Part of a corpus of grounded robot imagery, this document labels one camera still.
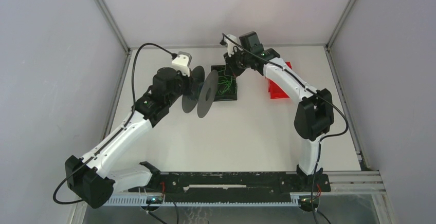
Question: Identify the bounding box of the left black camera cable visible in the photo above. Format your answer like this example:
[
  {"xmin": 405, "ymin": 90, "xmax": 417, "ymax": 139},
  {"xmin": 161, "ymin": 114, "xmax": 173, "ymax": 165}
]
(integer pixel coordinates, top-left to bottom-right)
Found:
[{"xmin": 52, "ymin": 43, "xmax": 178, "ymax": 206}]

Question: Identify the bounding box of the blue cable on spool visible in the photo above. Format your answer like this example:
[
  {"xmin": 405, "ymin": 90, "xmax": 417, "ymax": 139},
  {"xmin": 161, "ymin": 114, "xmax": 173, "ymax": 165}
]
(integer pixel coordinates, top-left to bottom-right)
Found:
[{"xmin": 196, "ymin": 81, "xmax": 206, "ymax": 101}]

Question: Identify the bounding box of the green cable in black bin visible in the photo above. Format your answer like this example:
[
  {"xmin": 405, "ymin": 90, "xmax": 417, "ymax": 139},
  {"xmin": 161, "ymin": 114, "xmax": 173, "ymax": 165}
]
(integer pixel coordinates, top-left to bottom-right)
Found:
[{"xmin": 216, "ymin": 69, "xmax": 237, "ymax": 97}]

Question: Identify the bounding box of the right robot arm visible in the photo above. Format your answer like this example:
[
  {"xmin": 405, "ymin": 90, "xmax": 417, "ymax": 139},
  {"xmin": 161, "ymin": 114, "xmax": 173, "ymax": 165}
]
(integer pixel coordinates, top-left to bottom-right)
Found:
[{"xmin": 220, "ymin": 31, "xmax": 334, "ymax": 191}]

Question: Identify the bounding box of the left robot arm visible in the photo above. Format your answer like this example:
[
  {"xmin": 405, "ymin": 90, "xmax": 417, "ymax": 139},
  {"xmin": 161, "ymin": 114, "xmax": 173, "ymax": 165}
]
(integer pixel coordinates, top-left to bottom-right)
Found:
[{"xmin": 65, "ymin": 66, "xmax": 205, "ymax": 209}]

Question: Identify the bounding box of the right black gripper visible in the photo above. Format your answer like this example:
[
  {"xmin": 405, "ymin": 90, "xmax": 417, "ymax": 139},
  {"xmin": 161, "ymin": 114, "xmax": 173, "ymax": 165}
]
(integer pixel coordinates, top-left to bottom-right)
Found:
[{"xmin": 225, "ymin": 47, "xmax": 252, "ymax": 77}]

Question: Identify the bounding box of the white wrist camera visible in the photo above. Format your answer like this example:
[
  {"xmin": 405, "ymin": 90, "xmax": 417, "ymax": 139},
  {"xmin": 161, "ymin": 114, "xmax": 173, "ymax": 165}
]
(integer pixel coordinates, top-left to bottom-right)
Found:
[
  {"xmin": 220, "ymin": 33, "xmax": 239, "ymax": 57},
  {"xmin": 171, "ymin": 51, "xmax": 192, "ymax": 77}
]

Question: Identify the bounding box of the red plastic bin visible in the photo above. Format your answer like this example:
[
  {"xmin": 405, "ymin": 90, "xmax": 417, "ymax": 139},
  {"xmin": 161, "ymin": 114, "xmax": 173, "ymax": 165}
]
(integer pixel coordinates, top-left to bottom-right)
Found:
[{"xmin": 267, "ymin": 79, "xmax": 289, "ymax": 99}]

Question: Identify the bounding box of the dark grey cable spool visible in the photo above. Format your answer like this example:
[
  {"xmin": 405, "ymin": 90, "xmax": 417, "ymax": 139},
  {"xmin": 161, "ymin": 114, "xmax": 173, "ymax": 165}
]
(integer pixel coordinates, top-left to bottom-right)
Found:
[{"xmin": 181, "ymin": 66, "xmax": 219, "ymax": 118}]

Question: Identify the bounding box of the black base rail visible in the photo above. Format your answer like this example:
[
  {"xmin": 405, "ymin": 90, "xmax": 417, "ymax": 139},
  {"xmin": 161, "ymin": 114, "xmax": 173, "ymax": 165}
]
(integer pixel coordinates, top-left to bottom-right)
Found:
[{"xmin": 129, "ymin": 172, "xmax": 332, "ymax": 203}]

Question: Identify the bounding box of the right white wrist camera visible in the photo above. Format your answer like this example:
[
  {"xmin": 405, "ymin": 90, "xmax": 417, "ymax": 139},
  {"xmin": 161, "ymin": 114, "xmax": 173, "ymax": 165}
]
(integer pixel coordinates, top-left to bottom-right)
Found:
[{"xmin": 220, "ymin": 33, "xmax": 239, "ymax": 57}]

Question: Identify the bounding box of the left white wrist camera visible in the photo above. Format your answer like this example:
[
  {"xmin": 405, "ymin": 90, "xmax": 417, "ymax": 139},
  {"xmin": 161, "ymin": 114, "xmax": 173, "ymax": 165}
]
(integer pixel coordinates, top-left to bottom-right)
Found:
[{"xmin": 171, "ymin": 51, "xmax": 192, "ymax": 77}]

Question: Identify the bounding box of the black plastic bin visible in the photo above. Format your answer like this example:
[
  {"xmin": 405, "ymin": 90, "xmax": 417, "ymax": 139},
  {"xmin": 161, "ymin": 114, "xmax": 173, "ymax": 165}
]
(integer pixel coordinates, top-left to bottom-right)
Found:
[{"xmin": 210, "ymin": 65, "xmax": 238, "ymax": 102}]

